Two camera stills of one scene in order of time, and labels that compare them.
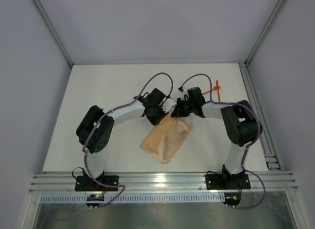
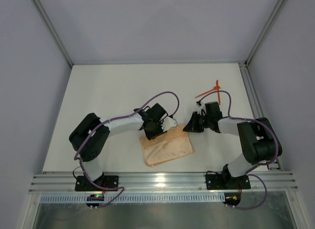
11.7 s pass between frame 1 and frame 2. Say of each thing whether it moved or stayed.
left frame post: stayed
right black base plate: stayed
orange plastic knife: stayed
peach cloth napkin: moved
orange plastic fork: stayed
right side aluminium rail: stayed
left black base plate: stayed
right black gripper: moved
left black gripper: moved
